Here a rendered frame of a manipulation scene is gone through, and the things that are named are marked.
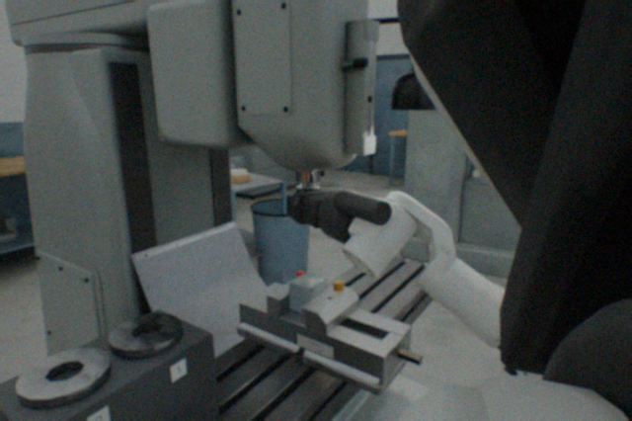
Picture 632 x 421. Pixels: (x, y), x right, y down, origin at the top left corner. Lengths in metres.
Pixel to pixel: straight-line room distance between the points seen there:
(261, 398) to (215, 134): 0.46
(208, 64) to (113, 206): 0.39
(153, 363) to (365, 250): 0.30
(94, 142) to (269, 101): 0.43
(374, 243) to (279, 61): 0.32
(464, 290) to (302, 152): 0.33
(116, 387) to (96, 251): 0.55
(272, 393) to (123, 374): 0.31
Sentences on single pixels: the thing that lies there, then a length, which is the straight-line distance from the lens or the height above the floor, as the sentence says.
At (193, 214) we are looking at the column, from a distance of 1.09.
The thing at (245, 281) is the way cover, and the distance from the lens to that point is 1.15.
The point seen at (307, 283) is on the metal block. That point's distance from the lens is 0.84.
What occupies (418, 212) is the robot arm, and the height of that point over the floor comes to 1.28.
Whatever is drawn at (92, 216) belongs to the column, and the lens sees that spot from 1.03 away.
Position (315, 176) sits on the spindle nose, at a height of 1.29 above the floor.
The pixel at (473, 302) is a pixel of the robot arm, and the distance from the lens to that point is 0.58.
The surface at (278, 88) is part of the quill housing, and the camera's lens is 0.69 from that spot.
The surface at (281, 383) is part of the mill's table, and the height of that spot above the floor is 0.94.
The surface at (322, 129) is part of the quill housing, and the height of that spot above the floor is 1.38.
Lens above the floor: 1.43
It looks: 15 degrees down
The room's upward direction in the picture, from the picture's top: straight up
